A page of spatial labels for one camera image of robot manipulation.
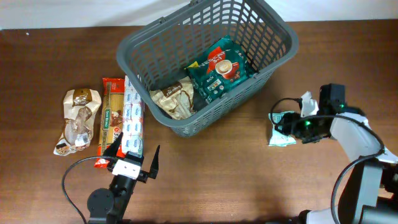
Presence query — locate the teal wet wipes pack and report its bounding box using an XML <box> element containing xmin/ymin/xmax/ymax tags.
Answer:
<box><xmin>269</xmin><ymin>111</ymin><xmax>296</xmax><ymax>147</ymax></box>

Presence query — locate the grey plastic shopping basket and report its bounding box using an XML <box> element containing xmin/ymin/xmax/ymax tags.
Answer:
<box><xmin>116</xmin><ymin>0</ymin><xmax>299</xmax><ymax>137</ymax></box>

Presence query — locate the left black camera cable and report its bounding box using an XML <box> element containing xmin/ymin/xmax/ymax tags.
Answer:
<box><xmin>62</xmin><ymin>156</ymin><xmax>116</xmax><ymax>224</ymax></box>

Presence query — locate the Kleenex tissue multipack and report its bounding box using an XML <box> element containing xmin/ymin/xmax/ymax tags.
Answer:
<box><xmin>122</xmin><ymin>76</ymin><xmax>144</xmax><ymax>157</ymax></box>

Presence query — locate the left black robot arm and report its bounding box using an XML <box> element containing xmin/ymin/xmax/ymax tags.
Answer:
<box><xmin>87</xmin><ymin>134</ymin><xmax>160</xmax><ymax>224</ymax></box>

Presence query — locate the San Remo spaghetti pack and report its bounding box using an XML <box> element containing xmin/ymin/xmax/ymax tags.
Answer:
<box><xmin>97</xmin><ymin>78</ymin><xmax>125</xmax><ymax>156</ymax></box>

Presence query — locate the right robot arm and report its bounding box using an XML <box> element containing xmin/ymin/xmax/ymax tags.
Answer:
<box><xmin>271</xmin><ymin>83</ymin><xmax>397</xmax><ymax>224</ymax></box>

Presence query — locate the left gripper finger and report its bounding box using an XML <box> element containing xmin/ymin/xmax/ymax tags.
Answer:
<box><xmin>148</xmin><ymin>145</ymin><xmax>160</xmax><ymax>179</ymax></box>
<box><xmin>103</xmin><ymin>133</ymin><xmax>123</xmax><ymax>157</ymax></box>

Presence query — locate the beige pastry bag left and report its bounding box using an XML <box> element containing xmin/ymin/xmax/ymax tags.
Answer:
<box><xmin>53</xmin><ymin>88</ymin><xmax>101</xmax><ymax>156</ymax></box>

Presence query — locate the beige brown snack bag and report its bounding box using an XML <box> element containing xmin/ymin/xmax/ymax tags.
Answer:
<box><xmin>150</xmin><ymin>77</ymin><xmax>196</xmax><ymax>120</ymax></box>

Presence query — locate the green Nescafe coffee bag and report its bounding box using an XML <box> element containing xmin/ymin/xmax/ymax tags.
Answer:
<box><xmin>185</xmin><ymin>35</ymin><xmax>256</xmax><ymax>104</ymax></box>

